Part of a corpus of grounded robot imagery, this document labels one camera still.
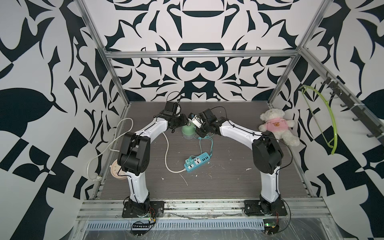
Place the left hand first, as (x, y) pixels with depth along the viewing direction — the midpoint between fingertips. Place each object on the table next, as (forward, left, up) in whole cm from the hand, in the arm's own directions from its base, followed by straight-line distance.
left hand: (186, 118), depth 96 cm
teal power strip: (-24, -6, -9) cm, 27 cm away
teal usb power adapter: (-27, 0, -3) cm, 27 cm away
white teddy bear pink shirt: (-3, -58, -3) cm, 58 cm away
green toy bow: (+6, -68, +17) cm, 71 cm away
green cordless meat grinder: (-8, -1, -3) cm, 8 cm away
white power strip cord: (-27, +11, -11) cm, 31 cm away
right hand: (-4, -6, -1) cm, 8 cm away
